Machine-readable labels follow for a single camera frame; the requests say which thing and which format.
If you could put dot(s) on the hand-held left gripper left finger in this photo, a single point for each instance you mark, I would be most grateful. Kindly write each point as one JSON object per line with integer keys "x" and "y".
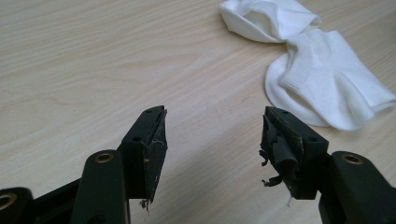
{"x": 143, "y": 155}

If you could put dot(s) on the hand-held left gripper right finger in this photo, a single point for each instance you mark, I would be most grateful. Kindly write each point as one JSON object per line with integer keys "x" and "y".
{"x": 299, "y": 155}

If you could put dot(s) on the white sock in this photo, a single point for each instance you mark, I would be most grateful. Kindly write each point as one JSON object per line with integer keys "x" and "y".
{"x": 267, "y": 21}
{"x": 327, "y": 81}

